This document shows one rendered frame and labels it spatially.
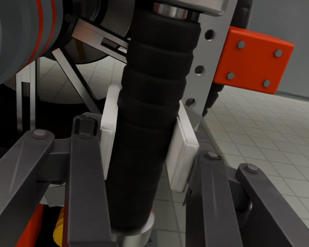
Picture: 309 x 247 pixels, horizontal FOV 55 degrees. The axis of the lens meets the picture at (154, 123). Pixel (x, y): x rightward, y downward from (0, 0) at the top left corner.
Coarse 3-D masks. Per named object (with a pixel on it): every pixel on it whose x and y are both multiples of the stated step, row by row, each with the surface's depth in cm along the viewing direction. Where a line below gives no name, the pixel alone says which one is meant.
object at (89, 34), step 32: (64, 0) 47; (64, 32) 49; (96, 32) 45; (32, 64) 46; (64, 64) 47; (0, 96) 64; (32, 96) 49; (0, 128) 55; (32, 128) 51; (64, 128) 59
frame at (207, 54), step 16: (192, 16) 39; (208, 16) 35; (224, 16) 35; (208, 32) 40; (224, 32) 36; (208, 48) 37; (192, 64) 37; (208, 64) 38; (192, 80) 38; (208, 80) 38; (192, 96) 39; (192, 112) 40; (48, 192) 44; (64, 192) 44
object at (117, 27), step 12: (96, 0) 67; (108, 0) 71; (120, 0) 71; (132, 0) 71; (96, 12) 70; (108, 12) 72; (120, 12) 72; (132, 12) 72; (108, 24) 73; (120, 24) 73; (72, 48) 75; (84, 48) 75; (84, 60) 76
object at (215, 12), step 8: (152, 0) 14; (160, 0) 14; (168, 0) 14; (176, 0) 14; (184, 0) 14; (192, 0) 14; (200, 0) 14; (208, 0) 14; (216, 0) 14; (224, 0) 14; (184, 8) 14; (192, 8) 14; (200, 8) 14; (208, 8) 14; (216, 8) 14; (224, 8) 14; (216, 16) 14
